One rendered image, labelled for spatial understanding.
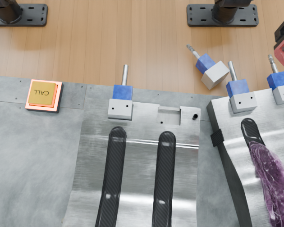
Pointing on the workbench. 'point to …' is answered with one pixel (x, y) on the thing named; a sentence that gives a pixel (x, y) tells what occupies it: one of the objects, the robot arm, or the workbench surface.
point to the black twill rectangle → (217, 138)
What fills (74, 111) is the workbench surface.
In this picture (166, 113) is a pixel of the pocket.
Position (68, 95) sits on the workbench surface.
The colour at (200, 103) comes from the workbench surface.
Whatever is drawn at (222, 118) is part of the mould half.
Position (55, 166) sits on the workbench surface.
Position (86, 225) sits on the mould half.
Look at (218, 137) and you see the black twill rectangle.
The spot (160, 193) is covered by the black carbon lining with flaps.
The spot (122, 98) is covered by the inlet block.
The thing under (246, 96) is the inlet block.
